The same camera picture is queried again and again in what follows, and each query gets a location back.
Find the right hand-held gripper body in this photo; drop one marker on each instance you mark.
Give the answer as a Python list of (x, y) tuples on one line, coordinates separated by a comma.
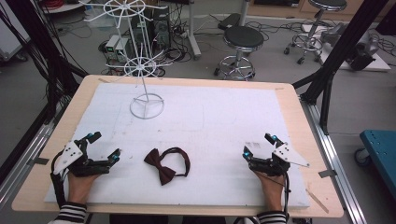
[(274, 163)]

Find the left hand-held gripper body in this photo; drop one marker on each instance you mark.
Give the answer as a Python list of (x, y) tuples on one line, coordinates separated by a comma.
[(90, 166)]

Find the dark red bow tie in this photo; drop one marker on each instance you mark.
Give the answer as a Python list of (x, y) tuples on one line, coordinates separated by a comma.
[(165, 172)]

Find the person's left hand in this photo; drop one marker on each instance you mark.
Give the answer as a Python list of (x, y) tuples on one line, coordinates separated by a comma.
[(80, 188)]

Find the person's right hand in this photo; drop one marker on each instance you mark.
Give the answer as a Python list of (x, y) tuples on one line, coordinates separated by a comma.
[(273, 189)]

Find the wooden table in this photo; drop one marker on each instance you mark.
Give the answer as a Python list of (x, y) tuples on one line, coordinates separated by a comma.
[(299, 118)]

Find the grey tape piece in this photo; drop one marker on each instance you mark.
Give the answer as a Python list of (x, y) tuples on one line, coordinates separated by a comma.
[(40, 161), (327, 173)]

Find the person's left striped sleeve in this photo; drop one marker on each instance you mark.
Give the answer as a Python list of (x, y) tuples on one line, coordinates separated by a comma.
[(71, 213)]

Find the person's striped sleeve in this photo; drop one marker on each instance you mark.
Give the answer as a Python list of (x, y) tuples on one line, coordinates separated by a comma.
[(71, 213), (271, 217)]

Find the person's right striped sleeve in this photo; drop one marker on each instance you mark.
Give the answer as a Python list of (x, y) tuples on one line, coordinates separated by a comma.
[(271, 217)]

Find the white foam mat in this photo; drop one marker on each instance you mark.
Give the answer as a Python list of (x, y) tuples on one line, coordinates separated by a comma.
[(199, 124)]

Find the thin wooden stick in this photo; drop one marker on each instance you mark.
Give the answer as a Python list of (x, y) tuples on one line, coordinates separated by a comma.
[(317, 201)]

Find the grey power supply unit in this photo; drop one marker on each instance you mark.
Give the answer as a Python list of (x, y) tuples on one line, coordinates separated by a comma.
[(116, 46)]

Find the black round stool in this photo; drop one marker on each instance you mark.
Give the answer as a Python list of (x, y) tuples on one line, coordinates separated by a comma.
[(243, 39)]

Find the blue cart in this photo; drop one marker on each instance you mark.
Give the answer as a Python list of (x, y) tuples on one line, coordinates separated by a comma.
[(379, 155)]

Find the grey round stool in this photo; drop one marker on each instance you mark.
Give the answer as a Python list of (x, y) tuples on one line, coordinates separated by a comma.
[(314, 31)]

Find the white platform with machine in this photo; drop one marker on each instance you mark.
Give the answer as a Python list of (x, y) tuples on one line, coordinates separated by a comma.
[(358, 49)]

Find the black computer tower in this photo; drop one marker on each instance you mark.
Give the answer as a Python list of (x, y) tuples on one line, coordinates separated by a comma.
[(155, 28)]

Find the black flat box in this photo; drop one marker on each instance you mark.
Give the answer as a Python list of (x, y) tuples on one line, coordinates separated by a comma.
[(229, 21)]

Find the white table leg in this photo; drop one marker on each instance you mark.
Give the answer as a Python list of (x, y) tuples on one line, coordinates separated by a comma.
[(193, 34)]

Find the aluminium rail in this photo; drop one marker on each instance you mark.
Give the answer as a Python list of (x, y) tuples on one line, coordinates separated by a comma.
[(28, 149), (333, 155)]

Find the black metal frame post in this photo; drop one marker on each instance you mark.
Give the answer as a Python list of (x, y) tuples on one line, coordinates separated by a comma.
[(40, 46), (339, 49)]

